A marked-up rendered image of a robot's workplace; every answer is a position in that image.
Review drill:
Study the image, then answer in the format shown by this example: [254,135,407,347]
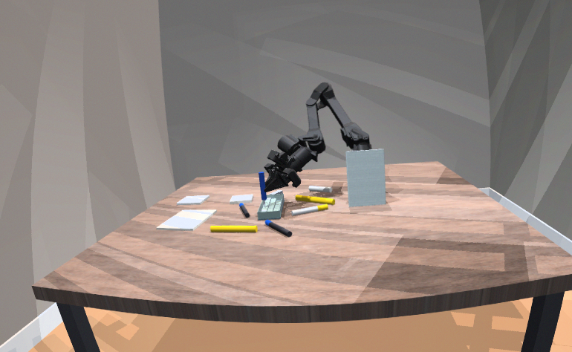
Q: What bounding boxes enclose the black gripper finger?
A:
[265,169,275,187]
[264,172,289,192]

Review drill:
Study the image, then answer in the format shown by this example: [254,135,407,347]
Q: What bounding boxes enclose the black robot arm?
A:
[267,82,372,169]

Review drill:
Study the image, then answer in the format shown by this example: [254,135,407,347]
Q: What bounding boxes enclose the white sheet of paper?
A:
[157,209,217,231]

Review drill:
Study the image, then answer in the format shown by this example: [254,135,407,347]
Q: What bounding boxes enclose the grey keyboard with white letter keys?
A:
[257,194,285,220]

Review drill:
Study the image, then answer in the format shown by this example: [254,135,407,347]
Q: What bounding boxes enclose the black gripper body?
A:
[264,154,303,188]

